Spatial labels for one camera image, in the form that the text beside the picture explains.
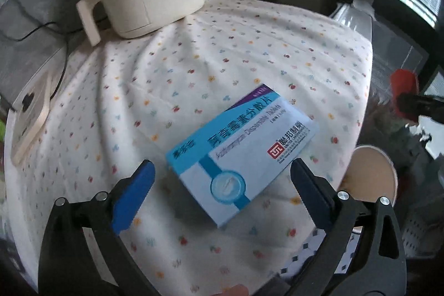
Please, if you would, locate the blue white medicine box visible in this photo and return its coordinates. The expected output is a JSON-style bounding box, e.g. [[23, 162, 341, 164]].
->
[[166, 84, 319, 227]]

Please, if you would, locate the white trash bin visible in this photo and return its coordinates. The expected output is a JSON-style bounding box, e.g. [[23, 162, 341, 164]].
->
[[339, 145, 398, 205]]

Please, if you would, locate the white kitchen scale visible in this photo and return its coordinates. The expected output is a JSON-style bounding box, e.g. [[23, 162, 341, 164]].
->
[[10, 70, 53, 168]]

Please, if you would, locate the left hand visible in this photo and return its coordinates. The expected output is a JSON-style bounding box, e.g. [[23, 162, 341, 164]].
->
[[212, 284, 249, 296]]

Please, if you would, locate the red paper scrap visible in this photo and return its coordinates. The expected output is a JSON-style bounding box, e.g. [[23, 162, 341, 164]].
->
[[390, 69, 418, 118]]

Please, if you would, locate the dotted white tablecloth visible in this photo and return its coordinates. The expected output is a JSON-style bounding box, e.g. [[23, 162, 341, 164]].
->
[[6, 0, 372, 295]]

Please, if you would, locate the black power cable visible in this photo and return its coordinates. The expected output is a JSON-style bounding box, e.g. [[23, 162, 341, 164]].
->
[[0, 0, 70, 102]]

